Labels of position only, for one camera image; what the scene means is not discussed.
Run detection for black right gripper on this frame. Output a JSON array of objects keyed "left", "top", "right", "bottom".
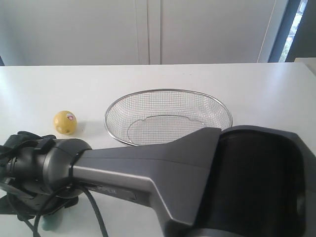
[{"left": 0, "top": 131, "right": 79, "bottom": 217}]

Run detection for teal handled vegetable peeler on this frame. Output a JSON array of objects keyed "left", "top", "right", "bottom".
[{"left": 41, "top": 213, "right": 63, "bottom": 231}]

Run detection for yellow lemon with sticker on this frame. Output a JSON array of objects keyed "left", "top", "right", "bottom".
[{"left": 53, "top": 111, "right": 77, "bottom": 135}]

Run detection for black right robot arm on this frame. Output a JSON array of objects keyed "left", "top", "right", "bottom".
[{"left": 0, "top": 125, "right": 316, "bottom": 237}]

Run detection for oval steel mesh basket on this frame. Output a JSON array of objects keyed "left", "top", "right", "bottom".
[{"left": 104, "top": 88, "right": 233, "bottom": 146}]

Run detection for white cabinet doors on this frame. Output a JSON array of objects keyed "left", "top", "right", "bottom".
[{"left": 0, "top": 0, "right": 287, "bottom": 66}]

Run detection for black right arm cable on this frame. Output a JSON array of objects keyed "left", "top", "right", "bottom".
[{"left": 14, "top": 185, "right": 109, "bottom": 237}]

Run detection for dark window frame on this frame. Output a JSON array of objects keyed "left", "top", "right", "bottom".
[{"left": 268, "top": 0, "right": 316, "bottom": 63}]

